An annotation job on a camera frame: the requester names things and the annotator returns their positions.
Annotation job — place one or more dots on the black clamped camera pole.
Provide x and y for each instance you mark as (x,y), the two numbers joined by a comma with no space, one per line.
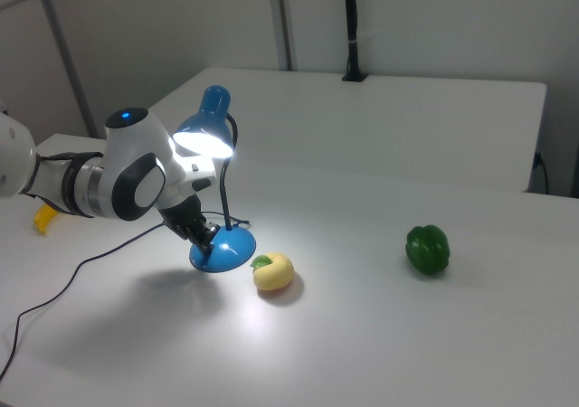
(353,27)

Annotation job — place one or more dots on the blue gooseneck desk lamp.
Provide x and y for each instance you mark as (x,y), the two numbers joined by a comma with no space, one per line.
(230,248)

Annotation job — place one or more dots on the white rectangular table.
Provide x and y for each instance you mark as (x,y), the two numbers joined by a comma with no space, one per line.
(407,122)

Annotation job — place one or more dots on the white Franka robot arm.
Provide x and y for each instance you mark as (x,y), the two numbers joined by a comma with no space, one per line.
(135,172)

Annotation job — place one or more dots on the yellow toy peach with leaf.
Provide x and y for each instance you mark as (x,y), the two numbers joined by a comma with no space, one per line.
(273,273)

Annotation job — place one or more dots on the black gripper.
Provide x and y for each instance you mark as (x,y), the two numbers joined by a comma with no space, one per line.
(183,219)

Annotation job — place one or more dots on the yellow toy banana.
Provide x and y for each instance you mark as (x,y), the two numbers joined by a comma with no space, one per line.
(44,220)

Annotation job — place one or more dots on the grey metal frame post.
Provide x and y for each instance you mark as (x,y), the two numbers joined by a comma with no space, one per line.
(68,59)

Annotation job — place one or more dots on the green toy bell pepper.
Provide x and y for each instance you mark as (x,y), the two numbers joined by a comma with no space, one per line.
(427,249)

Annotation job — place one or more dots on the grey wall partition post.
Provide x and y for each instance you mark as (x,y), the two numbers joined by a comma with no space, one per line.
(282,22)

